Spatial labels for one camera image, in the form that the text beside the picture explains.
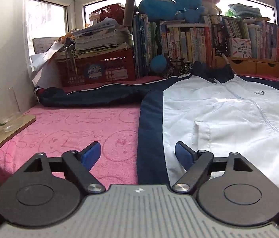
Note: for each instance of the red plastic crate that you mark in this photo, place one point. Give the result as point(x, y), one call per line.
point(119, 64)

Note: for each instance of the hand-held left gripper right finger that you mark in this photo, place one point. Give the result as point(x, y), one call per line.
point(184, 155)

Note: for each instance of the red mesh basket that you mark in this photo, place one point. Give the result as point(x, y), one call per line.
point(109, 12)

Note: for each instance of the stack of papers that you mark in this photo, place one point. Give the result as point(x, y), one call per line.
point(97, 37)

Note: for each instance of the row of books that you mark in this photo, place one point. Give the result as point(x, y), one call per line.
point(179, 42)

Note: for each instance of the wooden drawer organizer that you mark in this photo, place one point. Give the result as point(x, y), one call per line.
point(243, 65)

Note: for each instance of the grid-lined board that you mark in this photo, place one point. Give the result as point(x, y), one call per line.
point(43, 44)

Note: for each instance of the teal plush toy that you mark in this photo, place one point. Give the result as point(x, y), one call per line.
point(154, 7)

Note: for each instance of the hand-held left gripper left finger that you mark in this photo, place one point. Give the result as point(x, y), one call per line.
point(91, 155)

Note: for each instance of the navy and white jacket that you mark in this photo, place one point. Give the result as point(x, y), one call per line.
point(228, 119)

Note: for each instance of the black miniature bicycle model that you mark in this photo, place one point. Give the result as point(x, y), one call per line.
point(169, 70)

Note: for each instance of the loose white paper sheets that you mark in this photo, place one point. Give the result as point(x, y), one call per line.
point(40, 64)

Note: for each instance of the white colourful-print box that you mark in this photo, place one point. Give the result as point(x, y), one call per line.
point(239, 48)

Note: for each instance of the blue plush ball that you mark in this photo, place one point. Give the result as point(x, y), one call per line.
point(158, 63)

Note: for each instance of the teal paper stack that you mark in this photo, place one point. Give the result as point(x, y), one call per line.
point(244, 11)

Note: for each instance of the grey cardboard tube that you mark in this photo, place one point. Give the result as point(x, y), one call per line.
point(129, 10)

